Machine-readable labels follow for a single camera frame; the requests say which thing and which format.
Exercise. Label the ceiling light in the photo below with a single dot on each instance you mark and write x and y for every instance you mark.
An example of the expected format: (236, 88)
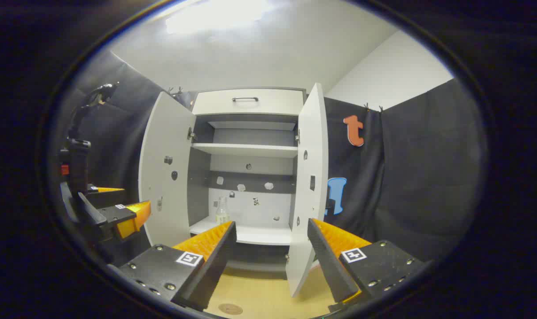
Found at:
(215, 15)

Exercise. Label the white and grey cabinet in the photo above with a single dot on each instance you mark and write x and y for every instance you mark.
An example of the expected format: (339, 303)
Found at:
(246, 165)

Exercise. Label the white cabinet shelf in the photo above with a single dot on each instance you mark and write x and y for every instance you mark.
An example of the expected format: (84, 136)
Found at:
(259, 232)
(246, 149)

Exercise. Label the white door with camera sticker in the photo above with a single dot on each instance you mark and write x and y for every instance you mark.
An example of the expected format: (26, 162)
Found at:
(166, 190)

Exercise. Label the white door with round sticker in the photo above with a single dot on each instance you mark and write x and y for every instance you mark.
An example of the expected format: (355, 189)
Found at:
(313, 146)

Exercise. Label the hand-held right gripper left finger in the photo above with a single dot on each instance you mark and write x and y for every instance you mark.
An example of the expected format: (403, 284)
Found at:
(211, 270)

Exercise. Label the round brown coaster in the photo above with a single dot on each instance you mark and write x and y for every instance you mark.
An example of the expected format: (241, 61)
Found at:
(230, 309)

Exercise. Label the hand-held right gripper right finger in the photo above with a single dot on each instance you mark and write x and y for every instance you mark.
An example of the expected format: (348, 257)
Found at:
(330, 270)

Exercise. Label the white cabinet drawer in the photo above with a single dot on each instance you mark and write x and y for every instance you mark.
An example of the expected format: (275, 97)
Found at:
(268, 104)

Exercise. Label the clear glass bottle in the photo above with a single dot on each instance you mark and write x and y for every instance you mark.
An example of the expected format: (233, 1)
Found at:
(222, 213)

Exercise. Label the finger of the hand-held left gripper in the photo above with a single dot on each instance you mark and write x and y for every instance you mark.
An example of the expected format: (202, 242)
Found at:
(109, 199)
(131, 219)

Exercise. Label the metal door hinge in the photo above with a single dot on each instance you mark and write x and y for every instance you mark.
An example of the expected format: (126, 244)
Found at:
(192, 134)
(297, 137)

